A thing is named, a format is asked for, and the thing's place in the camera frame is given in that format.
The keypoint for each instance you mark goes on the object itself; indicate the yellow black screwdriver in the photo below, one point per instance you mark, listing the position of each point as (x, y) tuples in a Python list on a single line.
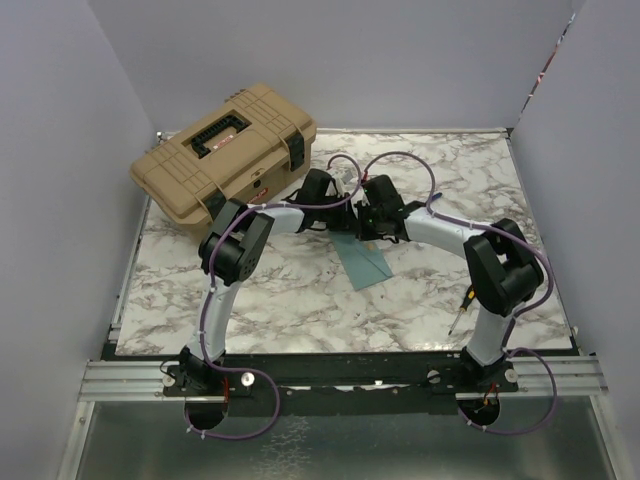
[(466, 302)]

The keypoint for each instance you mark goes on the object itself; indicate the tan plastic toolbox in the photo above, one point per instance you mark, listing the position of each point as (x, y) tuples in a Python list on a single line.
[(252, 148)]

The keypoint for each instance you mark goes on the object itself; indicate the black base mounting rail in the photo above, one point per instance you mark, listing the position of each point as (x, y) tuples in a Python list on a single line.
[(376, 383)]

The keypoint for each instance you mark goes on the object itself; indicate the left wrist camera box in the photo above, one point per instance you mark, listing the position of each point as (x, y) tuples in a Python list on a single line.
[(342, 185)]

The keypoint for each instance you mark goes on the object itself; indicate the light blue envelope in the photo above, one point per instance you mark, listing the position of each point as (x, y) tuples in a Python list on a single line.
[(363, 262)]

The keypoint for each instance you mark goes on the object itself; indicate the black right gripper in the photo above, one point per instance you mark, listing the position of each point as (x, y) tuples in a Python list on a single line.
[(363, 233)]

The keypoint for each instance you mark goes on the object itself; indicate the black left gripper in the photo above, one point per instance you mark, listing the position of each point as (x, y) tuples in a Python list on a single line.
[(344, 220)]

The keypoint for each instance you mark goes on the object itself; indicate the aluminium frame rail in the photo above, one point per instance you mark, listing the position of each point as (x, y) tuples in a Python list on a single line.
[(120, 415)]

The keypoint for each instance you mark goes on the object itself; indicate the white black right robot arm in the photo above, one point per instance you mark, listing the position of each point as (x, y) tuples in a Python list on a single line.
[(504, 272)]

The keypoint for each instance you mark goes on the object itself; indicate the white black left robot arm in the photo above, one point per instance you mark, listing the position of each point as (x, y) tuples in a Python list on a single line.
[(229, 255)]

